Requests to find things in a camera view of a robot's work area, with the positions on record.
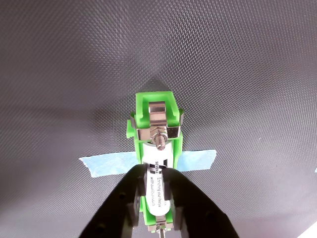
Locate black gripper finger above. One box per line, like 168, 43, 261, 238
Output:
80, 164, 150, 238
162, 168, 240, 238

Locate white AA battery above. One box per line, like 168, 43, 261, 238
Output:
144, 142, 174, 217

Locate green battery holder metal contacts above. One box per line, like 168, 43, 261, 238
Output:
125, 91, 185, 235

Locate long blue tape strip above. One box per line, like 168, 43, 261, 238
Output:
79, 149, 217, 179

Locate black textured mat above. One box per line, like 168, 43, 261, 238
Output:
0, 0, 317, 238

